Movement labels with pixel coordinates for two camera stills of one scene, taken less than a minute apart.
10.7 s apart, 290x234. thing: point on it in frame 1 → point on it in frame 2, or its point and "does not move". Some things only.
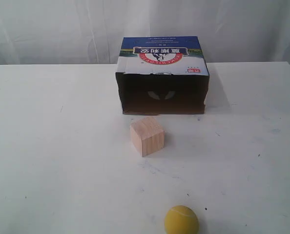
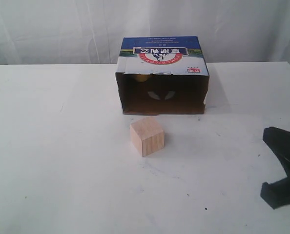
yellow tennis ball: [181, 220] → [141, 78]
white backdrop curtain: [83, 32] does not move
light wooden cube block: [147, 136] does not move
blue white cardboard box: [162, 75] does not move
